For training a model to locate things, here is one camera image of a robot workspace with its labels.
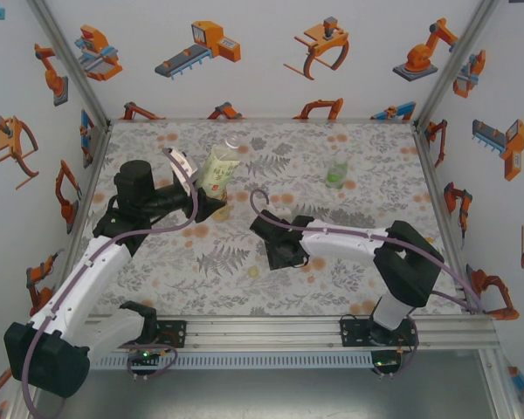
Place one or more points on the pale yellow label plastic bottle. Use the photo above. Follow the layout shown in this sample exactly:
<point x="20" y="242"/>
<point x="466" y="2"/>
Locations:
<point x="220" y="172"/>

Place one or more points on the yellow bottle cap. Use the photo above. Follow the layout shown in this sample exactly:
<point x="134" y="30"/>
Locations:
<point x="253" y="272"/>

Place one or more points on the green label plastic bottle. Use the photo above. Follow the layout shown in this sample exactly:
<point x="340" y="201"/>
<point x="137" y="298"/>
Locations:
<point x="336" y="172"/>

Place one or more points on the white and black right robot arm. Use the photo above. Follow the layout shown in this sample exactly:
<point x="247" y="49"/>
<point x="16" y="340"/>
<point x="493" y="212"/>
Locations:
<point x="340" y="244"/>

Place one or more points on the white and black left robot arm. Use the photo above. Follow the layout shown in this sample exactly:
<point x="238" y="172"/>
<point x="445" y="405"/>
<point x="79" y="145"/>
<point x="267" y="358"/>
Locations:
<point x="83" y="283"/>

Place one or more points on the floral patterned table mat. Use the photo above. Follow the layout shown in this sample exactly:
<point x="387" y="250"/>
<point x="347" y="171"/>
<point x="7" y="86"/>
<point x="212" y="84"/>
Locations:
<point x="375" y="144"/>

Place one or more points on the small circuit board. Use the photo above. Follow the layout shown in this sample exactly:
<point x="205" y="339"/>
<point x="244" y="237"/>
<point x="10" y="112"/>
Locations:
<point x="145" y="355"/>
<point x="384" y="363"/>

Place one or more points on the aluminium side rail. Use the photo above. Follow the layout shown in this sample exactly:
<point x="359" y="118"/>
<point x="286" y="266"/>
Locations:
<point x="100" y="148"/>
<point x="425" y="161"/>

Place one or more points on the grey corner bracket plate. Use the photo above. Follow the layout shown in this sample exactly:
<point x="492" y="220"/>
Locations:
<point x="94" y="146"/>

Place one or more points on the aluminium front rail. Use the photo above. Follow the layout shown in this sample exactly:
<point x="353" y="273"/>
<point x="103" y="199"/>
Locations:
<point x="262" y="334"/>

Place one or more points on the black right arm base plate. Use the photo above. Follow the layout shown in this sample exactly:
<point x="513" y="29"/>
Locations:
<point x="351" y="334"/>

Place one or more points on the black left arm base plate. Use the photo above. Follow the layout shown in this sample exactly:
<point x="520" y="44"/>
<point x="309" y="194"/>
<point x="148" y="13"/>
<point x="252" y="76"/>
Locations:
<point x="174" y="334"/>

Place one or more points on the aluminium corner post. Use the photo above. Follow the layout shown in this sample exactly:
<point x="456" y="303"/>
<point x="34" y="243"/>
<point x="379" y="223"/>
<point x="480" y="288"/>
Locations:
<point x="454" y="65"/>
<point x="73" y="65"/>

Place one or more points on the aluminium lower frame post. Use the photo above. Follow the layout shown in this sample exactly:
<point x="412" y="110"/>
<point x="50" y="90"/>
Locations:
<point x="504" y="406"/>
<point x="24" y="408"/>

